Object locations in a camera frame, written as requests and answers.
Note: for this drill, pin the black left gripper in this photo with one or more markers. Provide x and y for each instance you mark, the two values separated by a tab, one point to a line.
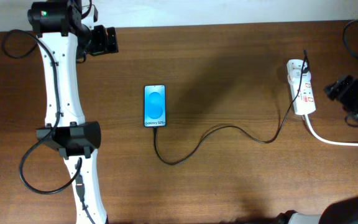
103	46

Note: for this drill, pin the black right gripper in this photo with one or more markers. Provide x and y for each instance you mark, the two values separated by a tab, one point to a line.
342	90

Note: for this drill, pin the blue smartphone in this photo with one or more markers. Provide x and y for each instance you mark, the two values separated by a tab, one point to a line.
155	106

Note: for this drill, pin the white power strip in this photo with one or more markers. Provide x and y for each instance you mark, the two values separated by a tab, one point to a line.
301	92

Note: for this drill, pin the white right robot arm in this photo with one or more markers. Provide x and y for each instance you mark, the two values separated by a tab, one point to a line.
345	211

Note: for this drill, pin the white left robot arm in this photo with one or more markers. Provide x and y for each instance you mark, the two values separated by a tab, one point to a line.
65	32

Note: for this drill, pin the white charger plug adapter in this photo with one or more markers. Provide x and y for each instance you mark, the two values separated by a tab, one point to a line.
297	73

